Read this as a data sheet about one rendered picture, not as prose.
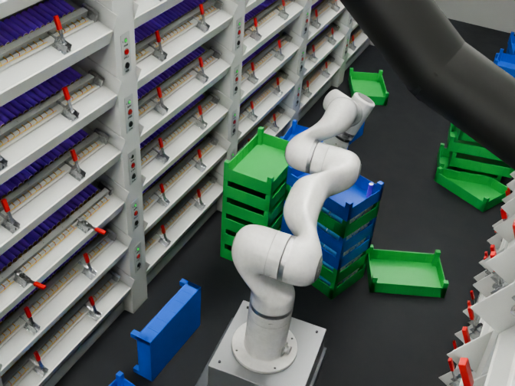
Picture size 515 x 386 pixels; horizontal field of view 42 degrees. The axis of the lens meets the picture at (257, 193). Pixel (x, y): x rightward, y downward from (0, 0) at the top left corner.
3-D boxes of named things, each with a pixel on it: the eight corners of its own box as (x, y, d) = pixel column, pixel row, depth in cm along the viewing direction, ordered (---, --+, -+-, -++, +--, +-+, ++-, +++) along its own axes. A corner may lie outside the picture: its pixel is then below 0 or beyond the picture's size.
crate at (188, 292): (200, 325, 248) (182, 315, 251) (201, 286, 236) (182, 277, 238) (152, 381, 226) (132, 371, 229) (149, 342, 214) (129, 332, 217)
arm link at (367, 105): (330, 122, 235) (352, 137, 233) (350, 91, 229) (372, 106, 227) (337, 118, 242) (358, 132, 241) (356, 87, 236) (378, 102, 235)
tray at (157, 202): (223, 158, 283) (234, 135, 274) (141, 238, 239) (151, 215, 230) (185, 130, 285) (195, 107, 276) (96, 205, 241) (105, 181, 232)
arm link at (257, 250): (285, 325, 175) (297, 261, 161) (220, 302, 179) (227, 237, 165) (299, 295, 184) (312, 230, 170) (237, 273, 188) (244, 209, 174)
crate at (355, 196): (380, 199, 250) (384, 182, 245) (346, 222, 238) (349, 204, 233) (320, 164, 266) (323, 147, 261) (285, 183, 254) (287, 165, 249)
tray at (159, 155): (224, 117, 271) (237, 93, 262) (139, 195, 227) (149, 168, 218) (185, 89, 273) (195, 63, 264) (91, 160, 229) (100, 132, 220)
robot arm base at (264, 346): (306, 337, 197) (316, 294, 185) (280, 384, 183) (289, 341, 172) (249, 312, 202) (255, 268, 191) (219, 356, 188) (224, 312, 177)
